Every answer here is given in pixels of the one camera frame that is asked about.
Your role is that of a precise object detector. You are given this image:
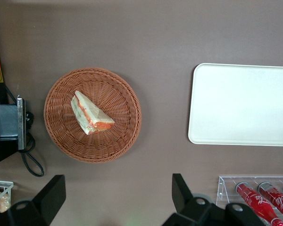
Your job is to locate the grey metal plate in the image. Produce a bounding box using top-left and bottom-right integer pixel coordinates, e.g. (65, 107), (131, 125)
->
(16, 97), (27, 151)

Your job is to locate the cream plastic tray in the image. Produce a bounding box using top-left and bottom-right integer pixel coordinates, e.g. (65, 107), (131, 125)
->
(187, 63), (283, 147)

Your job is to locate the white wire basket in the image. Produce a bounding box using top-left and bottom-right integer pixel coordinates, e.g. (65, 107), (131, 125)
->
(0, 179), (15, 217)

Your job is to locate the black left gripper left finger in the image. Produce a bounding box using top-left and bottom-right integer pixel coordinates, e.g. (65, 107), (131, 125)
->
(0, 174), (67, 226)

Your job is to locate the triangle sandwich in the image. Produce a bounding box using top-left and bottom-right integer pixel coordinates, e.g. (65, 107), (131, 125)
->
(70, 90), (116, 136)

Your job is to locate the round brown wicker basket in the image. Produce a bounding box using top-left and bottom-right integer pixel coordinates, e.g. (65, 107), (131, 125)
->
(44, 67), (142, 163)

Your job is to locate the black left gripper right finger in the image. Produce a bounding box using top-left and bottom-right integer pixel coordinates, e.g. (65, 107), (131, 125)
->
(161, 173), (266, 226)

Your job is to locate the red Coca-Cola bottle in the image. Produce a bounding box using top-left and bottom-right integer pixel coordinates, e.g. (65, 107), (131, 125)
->
(257, 181), (283, 219)
(234, 181), (283, 226)

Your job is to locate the black machine box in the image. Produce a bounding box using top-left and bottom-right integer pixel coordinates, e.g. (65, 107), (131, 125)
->
(0, 82), (20, 167)

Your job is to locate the black cable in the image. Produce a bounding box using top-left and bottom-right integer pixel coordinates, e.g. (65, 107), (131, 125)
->
(4, 84), (45, 177)

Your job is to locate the clear acrylic bottle rack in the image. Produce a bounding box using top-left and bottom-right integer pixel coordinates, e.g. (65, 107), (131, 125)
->
(216, 175), (283, 226)

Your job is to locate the bagged bread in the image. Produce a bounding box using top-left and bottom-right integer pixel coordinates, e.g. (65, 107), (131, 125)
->
(0, 191), (11, 216)

